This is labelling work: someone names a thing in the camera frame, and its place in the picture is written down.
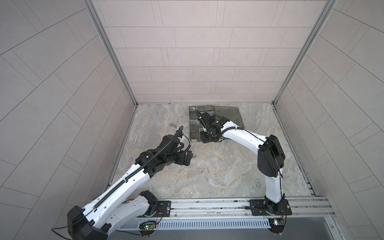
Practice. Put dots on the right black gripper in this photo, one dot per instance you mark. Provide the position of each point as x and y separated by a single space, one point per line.
204 140

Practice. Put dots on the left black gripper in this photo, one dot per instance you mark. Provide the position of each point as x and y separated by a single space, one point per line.
181 161

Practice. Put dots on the grey compartment organizer box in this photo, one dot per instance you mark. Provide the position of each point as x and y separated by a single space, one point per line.
211 113

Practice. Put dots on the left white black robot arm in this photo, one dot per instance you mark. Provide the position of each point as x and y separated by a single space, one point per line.
145 167

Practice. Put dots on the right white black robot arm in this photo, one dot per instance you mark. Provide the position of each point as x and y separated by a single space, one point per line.
268 150

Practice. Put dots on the left circuit board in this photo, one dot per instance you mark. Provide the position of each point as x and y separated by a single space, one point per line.
147 227

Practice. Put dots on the circuit board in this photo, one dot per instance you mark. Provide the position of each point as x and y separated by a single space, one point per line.
147 227
277 225

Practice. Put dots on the right circuit board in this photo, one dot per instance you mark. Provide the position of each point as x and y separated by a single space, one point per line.
277 225

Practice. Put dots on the aluminium mounting rail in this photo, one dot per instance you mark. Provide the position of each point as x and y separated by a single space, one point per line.
231 210

